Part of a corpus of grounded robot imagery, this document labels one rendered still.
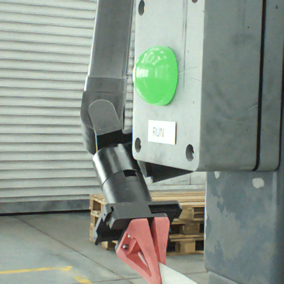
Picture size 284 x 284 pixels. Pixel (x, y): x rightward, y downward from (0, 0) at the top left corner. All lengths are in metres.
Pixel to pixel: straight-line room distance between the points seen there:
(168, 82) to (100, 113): 0.61
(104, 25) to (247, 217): 0.73
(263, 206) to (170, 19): 0.10
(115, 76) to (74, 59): 7.28
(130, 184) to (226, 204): 0.51
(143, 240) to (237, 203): 0.47
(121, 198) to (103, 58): 0.23
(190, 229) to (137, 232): 5.35
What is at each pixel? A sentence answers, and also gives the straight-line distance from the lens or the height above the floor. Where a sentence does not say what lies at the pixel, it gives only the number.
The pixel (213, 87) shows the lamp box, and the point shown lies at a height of 1.28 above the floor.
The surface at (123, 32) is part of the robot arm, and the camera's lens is 1.07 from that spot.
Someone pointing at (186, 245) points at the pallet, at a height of 0.08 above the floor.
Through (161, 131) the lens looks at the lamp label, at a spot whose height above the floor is 1.26.
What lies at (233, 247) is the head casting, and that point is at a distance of 0.39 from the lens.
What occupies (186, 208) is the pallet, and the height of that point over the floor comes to 0.39.
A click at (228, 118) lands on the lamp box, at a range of 0.34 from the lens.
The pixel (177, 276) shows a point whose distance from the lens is 0.81.
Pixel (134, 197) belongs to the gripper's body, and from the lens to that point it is 0.89.
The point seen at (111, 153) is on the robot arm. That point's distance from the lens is 0.94.
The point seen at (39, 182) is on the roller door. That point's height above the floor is 0.35.
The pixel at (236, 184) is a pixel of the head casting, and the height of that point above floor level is 1.23.
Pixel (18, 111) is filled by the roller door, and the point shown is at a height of 1.15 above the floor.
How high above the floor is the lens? 1.27
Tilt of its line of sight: 3 degrees down
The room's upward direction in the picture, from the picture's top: 2 degrees clockwise
